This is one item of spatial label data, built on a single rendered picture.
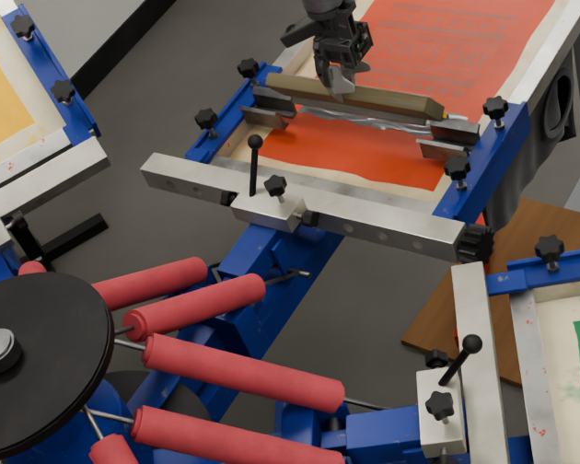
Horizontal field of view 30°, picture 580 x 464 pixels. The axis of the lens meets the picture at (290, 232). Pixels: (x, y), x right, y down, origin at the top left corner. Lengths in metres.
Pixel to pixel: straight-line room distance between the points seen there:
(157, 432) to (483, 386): 0.47
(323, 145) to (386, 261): 1.11
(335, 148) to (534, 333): 0.64
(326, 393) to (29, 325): 0.43
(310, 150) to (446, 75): 0.32
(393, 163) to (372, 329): 1.07
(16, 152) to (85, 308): 0.72
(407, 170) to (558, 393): 0.58
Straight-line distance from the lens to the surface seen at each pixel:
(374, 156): 2.08
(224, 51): 4.26
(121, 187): 3.84
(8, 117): 2.20
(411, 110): 1.96
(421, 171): 2.03
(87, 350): 1.45
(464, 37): 2.32
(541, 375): 1.64
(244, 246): 1.88
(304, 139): 2.18
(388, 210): 1.85
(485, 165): 1.93
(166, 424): 1.46
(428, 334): 2.97
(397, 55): 2.31
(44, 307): 1.54
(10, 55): 2.25
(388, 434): 1.56
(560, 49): 2.18
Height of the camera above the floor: 2.32
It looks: 43 degrees down
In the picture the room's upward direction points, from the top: 22 degrees counter-clockwise
